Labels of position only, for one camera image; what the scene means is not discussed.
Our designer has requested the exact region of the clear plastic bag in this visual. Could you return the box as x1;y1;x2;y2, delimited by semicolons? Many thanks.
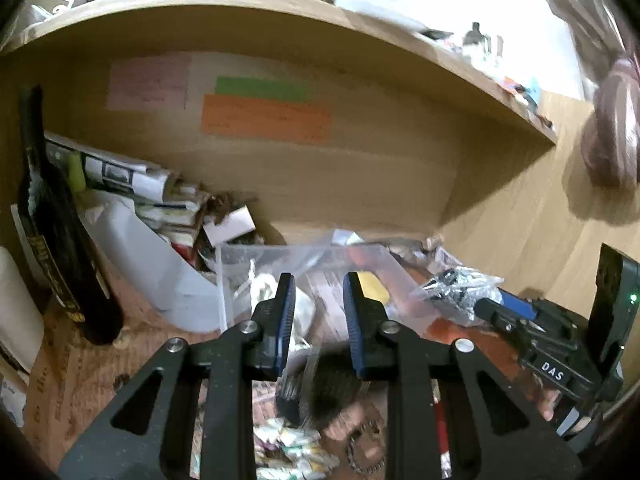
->
214;229;441;361

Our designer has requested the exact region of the white cloth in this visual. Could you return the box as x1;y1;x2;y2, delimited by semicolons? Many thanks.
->
235;259;317;356

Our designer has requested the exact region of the wooden shelf board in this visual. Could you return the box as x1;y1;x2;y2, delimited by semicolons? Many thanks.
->
0;0;559;149

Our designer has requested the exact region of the pile of small pale packets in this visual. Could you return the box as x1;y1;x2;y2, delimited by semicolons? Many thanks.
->
253;417;341;480

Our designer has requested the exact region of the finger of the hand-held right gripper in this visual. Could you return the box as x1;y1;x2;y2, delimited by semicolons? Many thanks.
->
472;297;551;348
499;288;587;325

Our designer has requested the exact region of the dark fuzzy object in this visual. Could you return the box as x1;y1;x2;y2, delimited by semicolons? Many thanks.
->
275;352;371;428

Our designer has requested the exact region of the plastic bag of black parts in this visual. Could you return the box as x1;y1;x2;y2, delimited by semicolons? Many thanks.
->
409;267;505;332

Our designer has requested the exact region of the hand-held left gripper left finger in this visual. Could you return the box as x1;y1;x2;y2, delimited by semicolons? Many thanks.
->
59;273;297;480

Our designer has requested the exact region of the red pen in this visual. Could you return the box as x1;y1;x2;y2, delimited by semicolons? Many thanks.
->
433;395;451;480

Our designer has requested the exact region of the white paper roll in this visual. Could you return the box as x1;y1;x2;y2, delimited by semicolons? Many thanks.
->
0;245;47;378

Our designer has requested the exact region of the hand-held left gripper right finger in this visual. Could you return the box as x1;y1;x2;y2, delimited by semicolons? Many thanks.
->
343;272;584;480

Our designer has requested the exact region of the yellow pad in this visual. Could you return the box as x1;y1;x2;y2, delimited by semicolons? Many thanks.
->
358;271;391;307

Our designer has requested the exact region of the orange paper note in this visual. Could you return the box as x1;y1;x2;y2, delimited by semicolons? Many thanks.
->
201;94;333;145

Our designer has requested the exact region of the clear glass bottle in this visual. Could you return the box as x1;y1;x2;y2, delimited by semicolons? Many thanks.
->
461;22;492;67

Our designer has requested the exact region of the metal chain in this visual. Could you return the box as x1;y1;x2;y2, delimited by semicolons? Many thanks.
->
345;405;387;475

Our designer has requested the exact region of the small white card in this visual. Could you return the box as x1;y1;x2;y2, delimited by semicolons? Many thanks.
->
202;206;256;248

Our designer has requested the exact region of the pile of papers and booklets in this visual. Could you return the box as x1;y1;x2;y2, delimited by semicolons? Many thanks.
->
44;131;261;272

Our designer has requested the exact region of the pink paper note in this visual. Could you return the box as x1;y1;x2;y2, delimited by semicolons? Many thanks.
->
107;54;193;111

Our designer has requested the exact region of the large white paper sheet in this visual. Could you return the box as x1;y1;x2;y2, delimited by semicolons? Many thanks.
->
82;192;223;333

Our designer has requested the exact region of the green paper note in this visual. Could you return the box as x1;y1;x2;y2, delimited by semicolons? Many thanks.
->
215;76;312;103

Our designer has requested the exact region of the dark glass wine bottle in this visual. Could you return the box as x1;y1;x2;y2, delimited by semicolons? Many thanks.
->
17;84;124;347

